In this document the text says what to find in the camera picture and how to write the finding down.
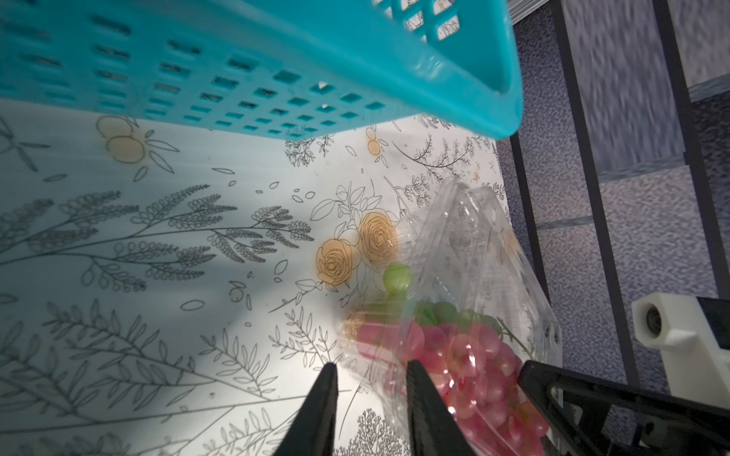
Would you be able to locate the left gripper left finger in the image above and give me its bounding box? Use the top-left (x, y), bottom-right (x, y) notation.
top-left (274, 363), bottom-right (338, 456)

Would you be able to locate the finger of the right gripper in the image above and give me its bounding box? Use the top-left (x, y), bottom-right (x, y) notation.
top-left (518, 361), bottom-right (729, 455)

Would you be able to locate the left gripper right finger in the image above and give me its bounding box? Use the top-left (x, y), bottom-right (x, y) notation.
top-left (406, 360), bottom-right (475, 456)

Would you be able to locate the clear plastic container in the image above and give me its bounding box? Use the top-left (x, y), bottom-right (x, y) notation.
top-left (341, 179), bottom-right (563, 455)

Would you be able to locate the green grape bunch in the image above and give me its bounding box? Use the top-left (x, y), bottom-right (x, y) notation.
top-left (361, 262), bottom-right (506, 338)

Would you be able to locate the teal plastic basket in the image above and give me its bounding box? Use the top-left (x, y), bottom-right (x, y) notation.
top-left (1, 1), bottom-right (524, 141)

